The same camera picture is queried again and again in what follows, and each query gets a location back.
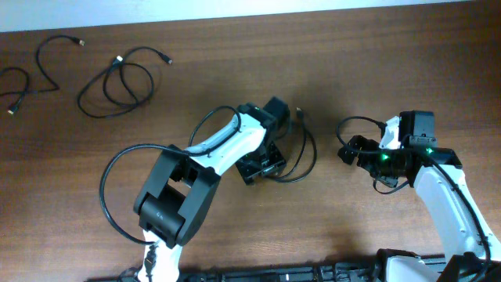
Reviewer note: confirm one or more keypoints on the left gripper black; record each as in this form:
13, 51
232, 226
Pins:
246, 166

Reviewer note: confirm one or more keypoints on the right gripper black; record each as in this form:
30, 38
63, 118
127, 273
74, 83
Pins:
359, 142

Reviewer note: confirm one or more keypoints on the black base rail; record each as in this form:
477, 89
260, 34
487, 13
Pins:
293, 272

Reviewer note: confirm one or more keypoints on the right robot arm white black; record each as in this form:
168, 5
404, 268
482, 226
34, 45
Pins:
471, 249

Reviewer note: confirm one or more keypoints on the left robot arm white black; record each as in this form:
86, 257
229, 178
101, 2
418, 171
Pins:
175, 199

